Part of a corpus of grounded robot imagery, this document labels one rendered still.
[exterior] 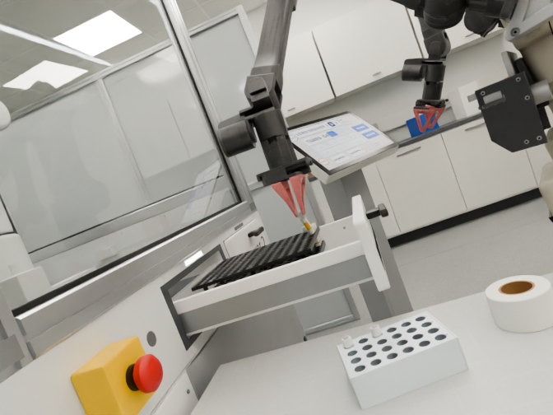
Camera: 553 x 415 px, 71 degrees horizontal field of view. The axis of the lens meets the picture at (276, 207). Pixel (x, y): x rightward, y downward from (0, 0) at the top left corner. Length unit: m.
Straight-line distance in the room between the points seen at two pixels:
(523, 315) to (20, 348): 0.53
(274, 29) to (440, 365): 0.72
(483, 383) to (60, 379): 0.43
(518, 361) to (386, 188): 3.30
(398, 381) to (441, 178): 3.42
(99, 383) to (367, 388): 0.28
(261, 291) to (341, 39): 3.72
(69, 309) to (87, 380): 0.08
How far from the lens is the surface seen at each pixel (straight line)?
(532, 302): 0.53
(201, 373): 0.71
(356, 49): 4.18
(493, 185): 3.98
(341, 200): 1.68
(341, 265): 0.59
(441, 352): 0.48
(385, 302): 1.79
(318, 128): 1.72
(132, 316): 0.59
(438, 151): 3.82
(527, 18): 0.91
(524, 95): 1.01
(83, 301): 0.54
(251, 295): 0.63
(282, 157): 0.72
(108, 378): 0.47
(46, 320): 0.49
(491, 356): 0.51
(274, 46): 0.88
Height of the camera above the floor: 1.03
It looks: 4 degrees down
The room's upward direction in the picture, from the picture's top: 21 degrees counter-clockwise
